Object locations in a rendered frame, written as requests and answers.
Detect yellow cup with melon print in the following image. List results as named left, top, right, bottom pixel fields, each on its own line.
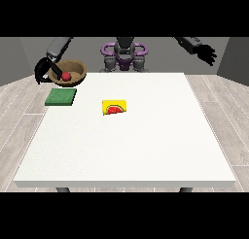
left=101, top=99, right=127, bottom=117

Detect small red ball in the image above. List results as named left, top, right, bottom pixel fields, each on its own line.
left=61, top=71, right=72, bottom=82

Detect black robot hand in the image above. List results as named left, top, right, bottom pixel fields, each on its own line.
left=193, top=44, right=218, bottom=67
left=34, top=56, right=63, bottom=85

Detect brown wooden bowl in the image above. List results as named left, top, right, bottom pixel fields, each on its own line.
left=48, top=58, right=89, bottom=88

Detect grey robot trunk purple rings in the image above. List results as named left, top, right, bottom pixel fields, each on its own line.
left=99, top=37, right=151, bottom=74

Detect green square pad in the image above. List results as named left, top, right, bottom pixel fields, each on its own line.
left=44, top=87, right=78, bottom=107

